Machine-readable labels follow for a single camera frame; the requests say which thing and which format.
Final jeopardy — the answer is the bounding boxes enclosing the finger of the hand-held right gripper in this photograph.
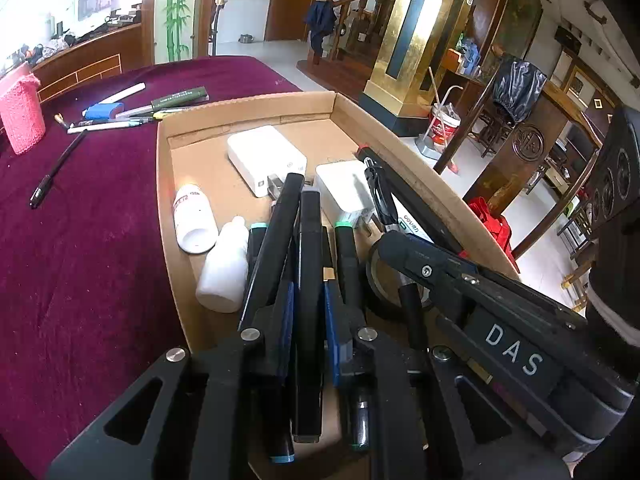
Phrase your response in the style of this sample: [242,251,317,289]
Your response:
[370,232,587,329]
[399,283,467,362]

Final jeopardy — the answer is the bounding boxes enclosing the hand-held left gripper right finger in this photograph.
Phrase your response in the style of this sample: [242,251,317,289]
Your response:
[323,281,572,480]

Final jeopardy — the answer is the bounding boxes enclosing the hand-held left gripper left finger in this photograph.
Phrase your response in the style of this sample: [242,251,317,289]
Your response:
[47,282,298,480]

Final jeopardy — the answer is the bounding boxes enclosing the black tape roll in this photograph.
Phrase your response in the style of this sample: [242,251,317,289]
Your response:
[364,244,434,322]

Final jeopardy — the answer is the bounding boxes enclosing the black marker with green caps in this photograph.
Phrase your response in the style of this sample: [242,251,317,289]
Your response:
[333,220,372,452]

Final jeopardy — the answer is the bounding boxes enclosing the black marker pen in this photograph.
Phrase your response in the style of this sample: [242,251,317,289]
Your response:
[239,172,307,332]
[292,189,324,444]

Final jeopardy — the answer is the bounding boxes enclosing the black marker with teal caps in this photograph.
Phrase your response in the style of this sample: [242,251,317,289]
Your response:
[248,221,294,464]

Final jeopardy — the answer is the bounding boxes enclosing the plain white plastic bottle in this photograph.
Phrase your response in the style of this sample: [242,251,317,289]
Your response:
[195,215,250,314]

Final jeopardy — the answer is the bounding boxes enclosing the white square power adapter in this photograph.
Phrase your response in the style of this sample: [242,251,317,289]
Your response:
[314,159,377,234]

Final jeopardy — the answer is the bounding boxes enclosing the cardboard box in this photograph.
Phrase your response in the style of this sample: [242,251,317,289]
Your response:
[155,90,522,480]

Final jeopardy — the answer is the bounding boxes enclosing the red bag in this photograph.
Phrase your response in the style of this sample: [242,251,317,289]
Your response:
[467,196,517,274]

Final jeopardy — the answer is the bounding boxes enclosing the black looped clip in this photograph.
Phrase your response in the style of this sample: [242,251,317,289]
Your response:
[363,161,402,234]

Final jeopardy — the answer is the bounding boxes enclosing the white bottle with red label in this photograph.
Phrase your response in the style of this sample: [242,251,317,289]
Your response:
[172,182,219,254]

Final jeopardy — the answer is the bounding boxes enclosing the white red plastic bucket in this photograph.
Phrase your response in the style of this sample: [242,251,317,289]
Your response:
[428,101,463,147]

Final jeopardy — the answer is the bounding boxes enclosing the wooden chair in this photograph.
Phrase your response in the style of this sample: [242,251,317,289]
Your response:
[431,44,551,177]

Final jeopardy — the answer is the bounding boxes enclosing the white rectangular power adapter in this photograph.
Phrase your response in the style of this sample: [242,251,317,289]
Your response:
[226,124,309,202]

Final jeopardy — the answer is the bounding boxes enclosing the black plastic bag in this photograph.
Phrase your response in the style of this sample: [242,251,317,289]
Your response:
[492,54,549,127]

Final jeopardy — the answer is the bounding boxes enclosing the maroon velvet tablecloth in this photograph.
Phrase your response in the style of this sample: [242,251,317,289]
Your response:
[0,56,304,480]

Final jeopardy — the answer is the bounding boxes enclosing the gold black pillar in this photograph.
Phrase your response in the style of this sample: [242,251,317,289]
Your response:
[361,0,477,137]

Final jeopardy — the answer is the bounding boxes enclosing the wooden staircase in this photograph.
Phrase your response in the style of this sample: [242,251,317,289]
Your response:
[296,0,402,102]

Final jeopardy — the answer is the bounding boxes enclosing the long white pen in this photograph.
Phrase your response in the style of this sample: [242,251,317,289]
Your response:
[66,119,133,135]

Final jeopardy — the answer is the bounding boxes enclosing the black ballpoint pen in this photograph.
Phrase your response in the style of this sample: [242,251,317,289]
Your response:
[28,128,89,210]

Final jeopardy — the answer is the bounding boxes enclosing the blue lighter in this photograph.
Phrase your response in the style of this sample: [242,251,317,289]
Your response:
[84,103,127,122]

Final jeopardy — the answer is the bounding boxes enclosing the blue jacket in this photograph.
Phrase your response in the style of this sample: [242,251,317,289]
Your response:
[304,0,339,67]

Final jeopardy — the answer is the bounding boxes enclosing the white round stick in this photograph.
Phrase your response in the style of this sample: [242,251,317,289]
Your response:
[95,82,147,109]

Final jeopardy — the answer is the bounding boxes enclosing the brown wooden door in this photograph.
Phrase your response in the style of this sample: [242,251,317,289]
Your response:
[263,0,327,44]

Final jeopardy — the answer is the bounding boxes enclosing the wooden cabinet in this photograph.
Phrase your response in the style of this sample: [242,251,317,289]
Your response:
[29,22,144,104]

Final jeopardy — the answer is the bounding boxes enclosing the bamboo painted panel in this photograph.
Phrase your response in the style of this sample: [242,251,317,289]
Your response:
[154,0,199,64]

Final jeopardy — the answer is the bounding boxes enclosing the pink knitted container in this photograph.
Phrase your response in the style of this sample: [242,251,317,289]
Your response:
[0,72,47,156]

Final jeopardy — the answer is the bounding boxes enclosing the pile of cabinet clutter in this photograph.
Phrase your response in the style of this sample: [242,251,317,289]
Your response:
[0,2,144,69]

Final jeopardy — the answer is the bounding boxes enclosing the carved wooden post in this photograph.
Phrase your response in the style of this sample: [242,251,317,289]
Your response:
[462,80,602,262]

